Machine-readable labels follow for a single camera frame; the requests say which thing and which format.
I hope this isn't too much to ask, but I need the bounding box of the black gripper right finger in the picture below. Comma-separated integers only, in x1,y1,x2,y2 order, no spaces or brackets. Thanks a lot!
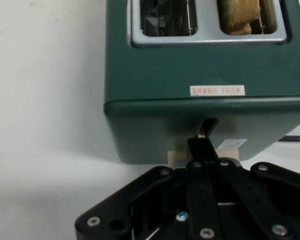
202,136,300,240

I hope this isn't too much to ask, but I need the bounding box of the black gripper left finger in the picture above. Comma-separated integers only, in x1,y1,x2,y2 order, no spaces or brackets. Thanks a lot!
74,136,222,240

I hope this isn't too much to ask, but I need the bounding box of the dark green two-slot toaster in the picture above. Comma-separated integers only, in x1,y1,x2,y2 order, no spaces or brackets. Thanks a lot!
103,0,300,169

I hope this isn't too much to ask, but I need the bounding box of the bread slice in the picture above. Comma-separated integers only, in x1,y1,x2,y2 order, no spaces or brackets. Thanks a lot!
217,0,263,36

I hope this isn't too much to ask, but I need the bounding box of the black toaster power cable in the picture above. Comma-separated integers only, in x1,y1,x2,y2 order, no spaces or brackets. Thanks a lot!
276,135,300,144

